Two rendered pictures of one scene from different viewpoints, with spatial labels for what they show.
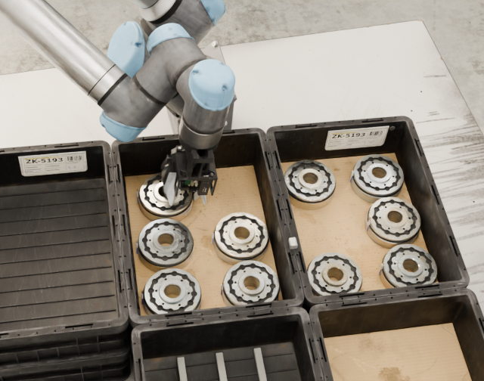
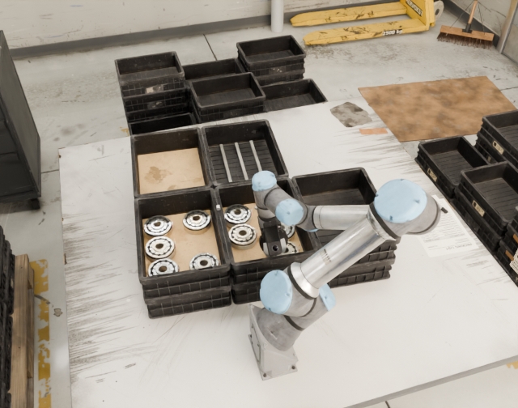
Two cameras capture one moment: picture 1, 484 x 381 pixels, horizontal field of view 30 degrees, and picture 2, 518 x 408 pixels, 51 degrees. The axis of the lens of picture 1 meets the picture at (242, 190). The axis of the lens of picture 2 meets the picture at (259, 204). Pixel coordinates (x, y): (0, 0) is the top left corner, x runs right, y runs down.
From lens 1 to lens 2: 2.29 m
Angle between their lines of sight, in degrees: 83
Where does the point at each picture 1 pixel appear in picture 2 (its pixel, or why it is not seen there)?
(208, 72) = (266, 176)
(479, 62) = not seen: outside the picture
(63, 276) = not seen: hidden behind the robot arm
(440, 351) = not seen: hidden behind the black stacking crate
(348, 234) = (185, 247)
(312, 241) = (205, 243)
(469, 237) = (108, 292)
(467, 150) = (86, 350)
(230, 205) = (248, 257)
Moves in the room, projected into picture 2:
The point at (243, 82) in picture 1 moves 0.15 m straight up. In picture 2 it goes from (241, 396) to (240, 371)
